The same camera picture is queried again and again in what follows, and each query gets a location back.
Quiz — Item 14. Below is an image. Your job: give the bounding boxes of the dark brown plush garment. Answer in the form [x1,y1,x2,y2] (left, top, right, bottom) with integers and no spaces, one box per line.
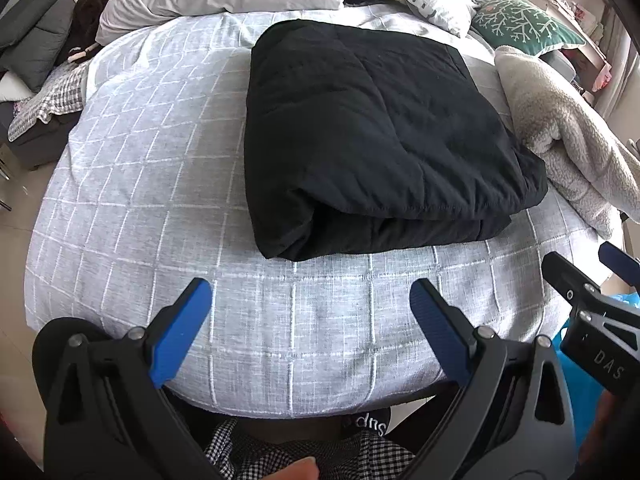
[65,0,132,65]

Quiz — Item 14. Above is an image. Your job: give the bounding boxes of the black quilted jacket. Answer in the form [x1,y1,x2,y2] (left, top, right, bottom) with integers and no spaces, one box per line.
[243,19,549,262]

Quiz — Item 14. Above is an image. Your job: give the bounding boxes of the black printed garment hem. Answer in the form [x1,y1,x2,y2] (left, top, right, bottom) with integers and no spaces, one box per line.
[340,405,397,439]

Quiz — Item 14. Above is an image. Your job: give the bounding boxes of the cream fleece blanket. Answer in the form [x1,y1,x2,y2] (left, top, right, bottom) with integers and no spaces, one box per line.
[494,45,640,241]

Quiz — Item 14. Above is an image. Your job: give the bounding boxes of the grey checkered duvet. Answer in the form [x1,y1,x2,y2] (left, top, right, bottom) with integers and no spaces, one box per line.
[24,2,623,418]

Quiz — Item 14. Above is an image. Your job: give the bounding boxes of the person's right hand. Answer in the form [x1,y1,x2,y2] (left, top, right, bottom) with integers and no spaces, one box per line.
[597,390,639,463]

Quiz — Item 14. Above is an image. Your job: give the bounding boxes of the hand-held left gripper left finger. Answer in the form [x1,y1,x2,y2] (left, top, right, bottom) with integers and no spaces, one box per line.
[45,278,221,480]

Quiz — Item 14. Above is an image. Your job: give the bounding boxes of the dark grey bed base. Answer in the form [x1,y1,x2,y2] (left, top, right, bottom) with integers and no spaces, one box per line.
[7,114,78,172]

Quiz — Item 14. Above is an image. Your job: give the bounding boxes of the green branch print pillow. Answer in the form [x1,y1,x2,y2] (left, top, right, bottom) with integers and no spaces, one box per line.
[470,0,586,57]

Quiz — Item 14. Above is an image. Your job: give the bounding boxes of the white cloth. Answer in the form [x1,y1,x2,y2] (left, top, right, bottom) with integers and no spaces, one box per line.
[0,72,32,105]

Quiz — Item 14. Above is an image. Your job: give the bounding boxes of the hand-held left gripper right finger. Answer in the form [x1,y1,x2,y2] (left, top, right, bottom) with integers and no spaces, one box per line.
[400,280,576,480]

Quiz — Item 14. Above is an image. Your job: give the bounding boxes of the black white checked pants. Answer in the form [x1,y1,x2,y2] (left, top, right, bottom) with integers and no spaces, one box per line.
[200,417,422,480]

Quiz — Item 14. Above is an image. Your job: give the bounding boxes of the grey puffer jacket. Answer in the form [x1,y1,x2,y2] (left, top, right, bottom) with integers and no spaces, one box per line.
[0,0,83,93]

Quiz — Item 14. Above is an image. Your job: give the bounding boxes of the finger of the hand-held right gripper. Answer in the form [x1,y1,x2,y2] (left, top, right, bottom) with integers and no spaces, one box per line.
[599,241,640,282]
[542,252,600,311]

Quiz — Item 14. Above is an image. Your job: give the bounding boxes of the grey plaid bed sheet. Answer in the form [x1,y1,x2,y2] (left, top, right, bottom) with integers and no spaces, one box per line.
[7,62,91,142]

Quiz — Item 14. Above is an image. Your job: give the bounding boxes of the person's left hand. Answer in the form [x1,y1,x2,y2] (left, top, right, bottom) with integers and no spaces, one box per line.
[272,457,322,480]

